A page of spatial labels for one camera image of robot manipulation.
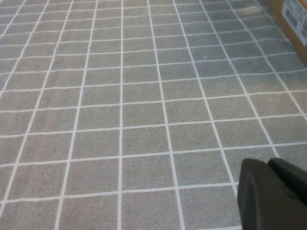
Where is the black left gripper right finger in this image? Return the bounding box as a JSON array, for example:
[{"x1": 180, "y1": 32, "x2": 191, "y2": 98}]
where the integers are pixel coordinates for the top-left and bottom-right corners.
[{"x1": 268, "y1": 157, "x2": 307, "y2": 206}]

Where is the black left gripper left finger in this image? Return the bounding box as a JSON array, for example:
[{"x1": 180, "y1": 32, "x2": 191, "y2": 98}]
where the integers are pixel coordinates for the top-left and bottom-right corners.
[{"x1": 236, "y1": 157, "x2": 307, "y2": 230}]

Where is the brown cardboard shoe box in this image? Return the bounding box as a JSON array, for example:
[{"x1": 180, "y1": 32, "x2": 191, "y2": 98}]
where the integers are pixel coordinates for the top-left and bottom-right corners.
[{"x1": 268, "y1": 0, "x2": 307, "y2": 64}]

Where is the grey white-grid tablecloth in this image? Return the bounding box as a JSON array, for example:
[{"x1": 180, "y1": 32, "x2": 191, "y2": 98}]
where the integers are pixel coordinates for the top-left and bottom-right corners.
[{"x1": 0, "y1": 0, "x2": 307, "y2": 230}]

